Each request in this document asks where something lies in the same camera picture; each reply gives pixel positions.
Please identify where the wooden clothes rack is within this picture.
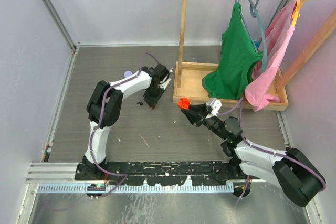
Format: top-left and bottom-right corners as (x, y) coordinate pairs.
(173, 0), (335, 111)

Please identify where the blue cloth item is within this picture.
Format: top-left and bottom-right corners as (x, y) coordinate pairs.
(254, 38), (263, 52)

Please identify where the purple round charging case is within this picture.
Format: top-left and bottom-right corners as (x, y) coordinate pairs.
(124, 70), (133, 78)

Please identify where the yellow clothes hanger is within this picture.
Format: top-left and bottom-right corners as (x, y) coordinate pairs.
(291, 0), (307, 27)

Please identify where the grey blue clothes hanger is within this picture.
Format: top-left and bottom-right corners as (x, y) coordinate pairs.
(235, 0), (268, 73)

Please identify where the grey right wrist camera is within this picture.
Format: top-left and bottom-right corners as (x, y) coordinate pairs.
(205, 98), (222, 119)

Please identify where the pink shirt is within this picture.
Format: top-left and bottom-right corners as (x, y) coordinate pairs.
(245, 0), (301, 112)

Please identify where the green shirt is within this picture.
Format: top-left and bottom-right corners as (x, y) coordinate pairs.
(202, 3), (261, 100)

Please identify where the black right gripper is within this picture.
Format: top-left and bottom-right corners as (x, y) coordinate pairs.
(181, 103), (228, 141)

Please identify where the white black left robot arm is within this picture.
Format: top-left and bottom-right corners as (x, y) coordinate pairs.
(82, 63), (171, 180)

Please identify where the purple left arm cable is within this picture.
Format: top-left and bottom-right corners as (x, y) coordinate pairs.
(89, 52), (160, 198)

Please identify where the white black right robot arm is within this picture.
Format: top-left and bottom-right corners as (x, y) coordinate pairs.
(178, 98), (326, 207)

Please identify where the white slotted cable duct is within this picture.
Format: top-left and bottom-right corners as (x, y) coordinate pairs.
(37, 182), (234, 194)

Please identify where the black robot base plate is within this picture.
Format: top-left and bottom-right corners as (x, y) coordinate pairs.
(75, 161), (247, 186)

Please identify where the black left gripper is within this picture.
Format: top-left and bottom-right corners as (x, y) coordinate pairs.
(143, 84), (165, 108)

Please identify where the orange earbud charging case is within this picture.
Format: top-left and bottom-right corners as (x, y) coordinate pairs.
(178, 98), (191, 110)

